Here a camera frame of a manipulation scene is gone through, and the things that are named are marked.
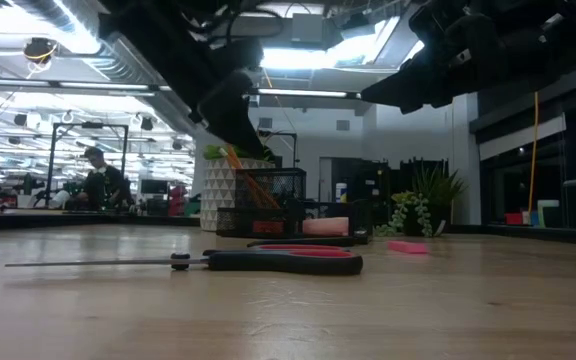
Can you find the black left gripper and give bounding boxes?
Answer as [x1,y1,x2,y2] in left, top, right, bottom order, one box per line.
[117,0,269,159]

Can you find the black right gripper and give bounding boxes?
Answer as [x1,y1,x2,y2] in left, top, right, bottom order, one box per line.
[361,0,529,115]

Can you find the pink sticky note pad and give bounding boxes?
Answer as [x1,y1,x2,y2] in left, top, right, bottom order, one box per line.
[301,216,351,237]

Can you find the long pink eraser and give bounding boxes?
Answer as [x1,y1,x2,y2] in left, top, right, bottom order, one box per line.
[387,240,430,255]

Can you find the black and red scissors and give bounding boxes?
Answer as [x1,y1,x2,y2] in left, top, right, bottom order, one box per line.
[5,243,364,277]

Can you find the black mesh desk organizer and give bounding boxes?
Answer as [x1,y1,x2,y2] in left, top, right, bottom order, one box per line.
[216,167,375,246]

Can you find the long LED light bar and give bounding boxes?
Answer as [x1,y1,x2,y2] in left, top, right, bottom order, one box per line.
[0,77,364,101]

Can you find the succulent in white patterned pot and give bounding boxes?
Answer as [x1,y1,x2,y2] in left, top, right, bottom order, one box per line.
[200,130,289,232]

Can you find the pink fabric object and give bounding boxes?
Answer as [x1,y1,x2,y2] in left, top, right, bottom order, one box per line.
[167,183,188,217]

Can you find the black shelving unit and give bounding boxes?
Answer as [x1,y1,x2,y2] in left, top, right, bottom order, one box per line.
[347,158,450,226]

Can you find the grey ceiling unit box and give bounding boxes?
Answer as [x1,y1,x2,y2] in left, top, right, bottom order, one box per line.
[291,12,326,44]

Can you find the small black monitor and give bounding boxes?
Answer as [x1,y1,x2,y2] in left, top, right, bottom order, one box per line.
[139,178,170,196]

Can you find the trailing succulent in dark pot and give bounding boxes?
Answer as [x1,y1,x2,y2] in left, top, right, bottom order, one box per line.
[375,163,469,239]

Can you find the person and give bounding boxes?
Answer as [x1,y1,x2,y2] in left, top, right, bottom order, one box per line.
[75,146,132,211]

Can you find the green and white container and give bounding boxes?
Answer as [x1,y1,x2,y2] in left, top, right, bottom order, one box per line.
[537,199,561,229]

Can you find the yellow hanging cable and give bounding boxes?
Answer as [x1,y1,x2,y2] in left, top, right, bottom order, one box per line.
[526,91,541,214]

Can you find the tall black rig frame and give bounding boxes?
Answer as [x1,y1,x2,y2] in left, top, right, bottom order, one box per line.
[45,121,130,209]

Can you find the black metal table frame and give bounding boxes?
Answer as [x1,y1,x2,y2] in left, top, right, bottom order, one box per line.
[0,209,576,247]

